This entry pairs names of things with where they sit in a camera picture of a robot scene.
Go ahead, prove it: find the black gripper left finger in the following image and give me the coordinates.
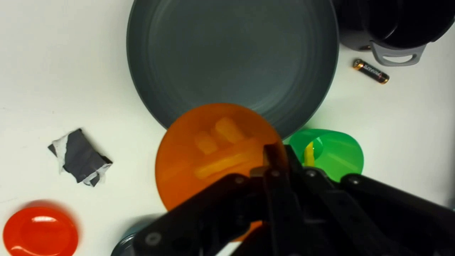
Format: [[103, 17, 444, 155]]
[[132, 173, 264, 256]]

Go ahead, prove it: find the orange plastic cup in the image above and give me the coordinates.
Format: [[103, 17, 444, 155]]
[[153, 102, 287, 239]]

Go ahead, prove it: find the crumpled grey white wrapper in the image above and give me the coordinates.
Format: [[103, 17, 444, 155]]
[[48, 128, 112, 186]]

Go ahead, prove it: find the grey plate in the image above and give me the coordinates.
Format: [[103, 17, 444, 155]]
[[126, 0, 338, 136]]

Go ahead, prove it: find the small black pot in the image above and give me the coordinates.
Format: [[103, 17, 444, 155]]
[[334, 0, 455, 67]]

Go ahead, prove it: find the AA battery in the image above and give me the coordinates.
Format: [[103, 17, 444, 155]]
[[352, 58, 389, 84]]

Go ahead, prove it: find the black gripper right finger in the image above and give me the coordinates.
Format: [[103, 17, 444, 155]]
[[262, 145, 304, 256]]

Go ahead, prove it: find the yellow toy fry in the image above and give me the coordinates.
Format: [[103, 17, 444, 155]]
[[214, 118, 244, 143], [194, 132, 217, 155], [194, 153, 253, 177]]

